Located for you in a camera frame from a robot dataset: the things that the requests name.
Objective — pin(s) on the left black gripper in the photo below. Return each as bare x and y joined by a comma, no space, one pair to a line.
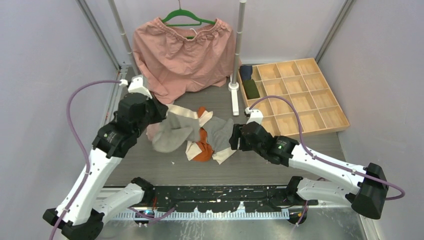
161,110

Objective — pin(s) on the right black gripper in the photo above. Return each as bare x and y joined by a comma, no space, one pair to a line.
234,140

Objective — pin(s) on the grey underwear cream waistband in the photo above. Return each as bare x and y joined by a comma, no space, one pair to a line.
180,125
219,132

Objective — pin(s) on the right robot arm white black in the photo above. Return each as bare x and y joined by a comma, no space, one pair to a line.
363,188

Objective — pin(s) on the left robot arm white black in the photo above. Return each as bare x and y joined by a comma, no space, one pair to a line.
81,216

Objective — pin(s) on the orange underwear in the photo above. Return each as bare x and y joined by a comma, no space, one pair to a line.
205,149

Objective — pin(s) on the dark green rolled garment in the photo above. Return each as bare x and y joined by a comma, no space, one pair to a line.
251,90

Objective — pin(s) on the pink shorts on hanger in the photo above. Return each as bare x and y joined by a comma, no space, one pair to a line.
176,60

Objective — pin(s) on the dark blue rolled garment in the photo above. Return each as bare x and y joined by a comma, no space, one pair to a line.
246,72

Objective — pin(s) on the wooden compartment tray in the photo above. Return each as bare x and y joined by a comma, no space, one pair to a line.
295,97

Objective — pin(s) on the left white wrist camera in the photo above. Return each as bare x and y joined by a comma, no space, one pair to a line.
138,84

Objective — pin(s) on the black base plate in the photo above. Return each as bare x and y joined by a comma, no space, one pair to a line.
220,198

